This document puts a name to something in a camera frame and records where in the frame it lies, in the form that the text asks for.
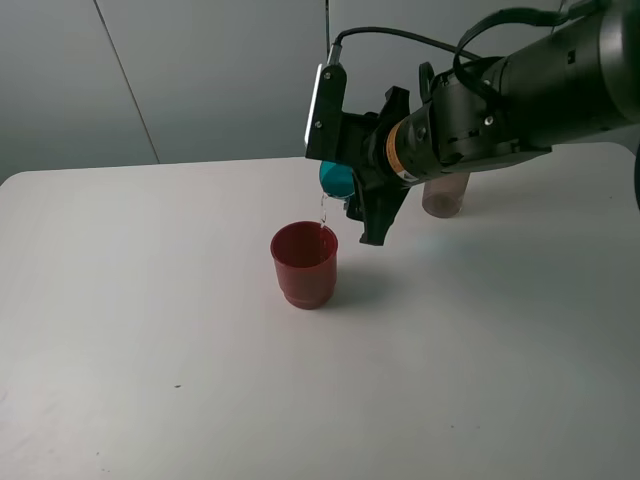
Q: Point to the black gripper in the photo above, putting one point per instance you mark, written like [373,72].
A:
[362,147]

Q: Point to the teal translucent plastic cup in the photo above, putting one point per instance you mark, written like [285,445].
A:
[336,180]

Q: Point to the smoky brown plastic bottle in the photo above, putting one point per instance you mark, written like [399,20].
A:
[443,197]

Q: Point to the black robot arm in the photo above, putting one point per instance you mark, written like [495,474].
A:
[496,112]

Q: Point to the red plastic cup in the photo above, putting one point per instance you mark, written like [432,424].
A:
[305,259]

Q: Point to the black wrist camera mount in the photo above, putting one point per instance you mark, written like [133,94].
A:
[323,128]

